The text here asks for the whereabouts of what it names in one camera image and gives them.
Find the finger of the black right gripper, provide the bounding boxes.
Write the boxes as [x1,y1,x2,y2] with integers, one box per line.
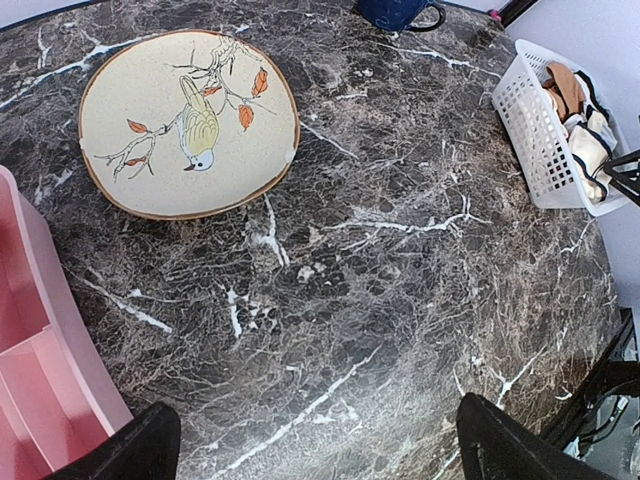
[604,150,640,205]

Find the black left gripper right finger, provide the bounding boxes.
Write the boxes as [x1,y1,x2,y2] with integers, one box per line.
[456,393,610,479]

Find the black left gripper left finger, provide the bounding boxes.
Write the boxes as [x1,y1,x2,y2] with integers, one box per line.
[49,402,181,480]

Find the cream underwear with navy trim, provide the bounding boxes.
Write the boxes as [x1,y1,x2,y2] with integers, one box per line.
[564,70,618,204]

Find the white plastic laundry basket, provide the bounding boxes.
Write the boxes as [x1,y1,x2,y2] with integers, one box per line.
[492,39,630,217]

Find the pink divided organizer box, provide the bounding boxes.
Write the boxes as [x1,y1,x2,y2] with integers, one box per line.
[1,168,133,479]

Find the brown garment in basket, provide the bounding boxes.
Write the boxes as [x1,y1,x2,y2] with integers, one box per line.
[542,62,586,123]

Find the dark blue mug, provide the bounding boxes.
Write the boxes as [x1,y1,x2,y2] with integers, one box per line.
[355,0,446,33]

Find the bird pattern ceramic plate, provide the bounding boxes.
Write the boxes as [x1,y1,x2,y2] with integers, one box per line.
[78,30,300,220]

